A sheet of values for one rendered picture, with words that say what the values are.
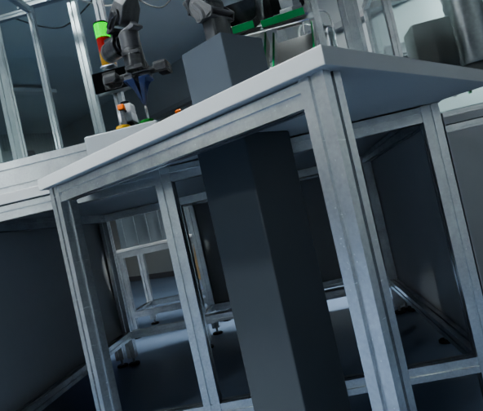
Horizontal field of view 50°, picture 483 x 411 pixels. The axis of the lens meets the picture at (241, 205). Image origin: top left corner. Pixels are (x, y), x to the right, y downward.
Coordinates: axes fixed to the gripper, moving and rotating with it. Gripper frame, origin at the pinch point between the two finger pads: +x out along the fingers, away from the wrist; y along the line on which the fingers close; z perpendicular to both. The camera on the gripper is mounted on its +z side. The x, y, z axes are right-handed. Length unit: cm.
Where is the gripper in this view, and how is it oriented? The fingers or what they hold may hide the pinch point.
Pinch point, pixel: (141, 92)
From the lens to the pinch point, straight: 150.1
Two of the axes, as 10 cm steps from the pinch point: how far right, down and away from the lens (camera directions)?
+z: 1.2, 0.1, 9.9
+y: -9.7, 2.3, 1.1
